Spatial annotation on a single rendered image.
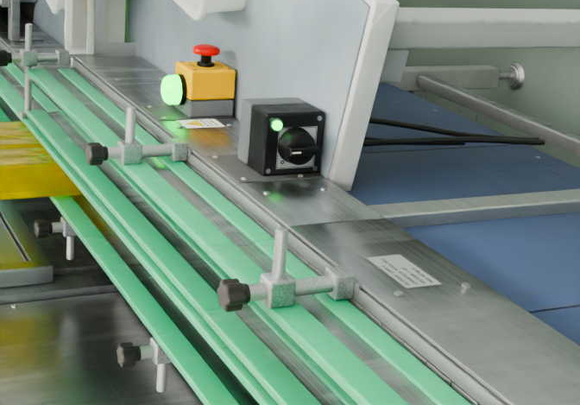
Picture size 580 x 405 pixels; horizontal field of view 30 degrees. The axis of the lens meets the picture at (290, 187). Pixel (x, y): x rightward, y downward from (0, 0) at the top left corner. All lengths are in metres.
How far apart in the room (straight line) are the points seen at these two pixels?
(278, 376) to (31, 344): 0.63
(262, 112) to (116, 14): 0.77
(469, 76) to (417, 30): 0.84
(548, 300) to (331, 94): 0.39
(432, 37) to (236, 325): 0.45
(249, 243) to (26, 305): 0.63
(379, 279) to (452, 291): 0.07
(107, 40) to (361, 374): 1.25
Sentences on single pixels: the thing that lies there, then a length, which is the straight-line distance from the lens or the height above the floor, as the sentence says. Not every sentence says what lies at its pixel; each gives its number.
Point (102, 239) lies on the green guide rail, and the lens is 1.62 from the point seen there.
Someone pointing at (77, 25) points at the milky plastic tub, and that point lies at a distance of 2.18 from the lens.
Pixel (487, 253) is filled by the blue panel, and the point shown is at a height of 0.67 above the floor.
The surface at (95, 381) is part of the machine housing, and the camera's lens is 1.50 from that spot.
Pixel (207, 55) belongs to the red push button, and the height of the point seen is 0.79.
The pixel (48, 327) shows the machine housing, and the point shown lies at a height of 1.02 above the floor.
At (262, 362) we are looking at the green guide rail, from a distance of 1.06.
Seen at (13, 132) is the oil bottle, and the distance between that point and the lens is 1.94.
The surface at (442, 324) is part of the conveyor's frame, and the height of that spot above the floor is 0.85.
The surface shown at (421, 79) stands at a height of 0.25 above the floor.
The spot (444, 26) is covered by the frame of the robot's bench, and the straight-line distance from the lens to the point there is 1.35.
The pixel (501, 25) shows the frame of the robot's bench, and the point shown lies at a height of 0.53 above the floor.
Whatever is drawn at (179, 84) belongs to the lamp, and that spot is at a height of 0.84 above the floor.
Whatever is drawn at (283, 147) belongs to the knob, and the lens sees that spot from 1.30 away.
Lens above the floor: 1.37
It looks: 25 degrees down
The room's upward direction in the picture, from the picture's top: 94 degrees counter-clockwise
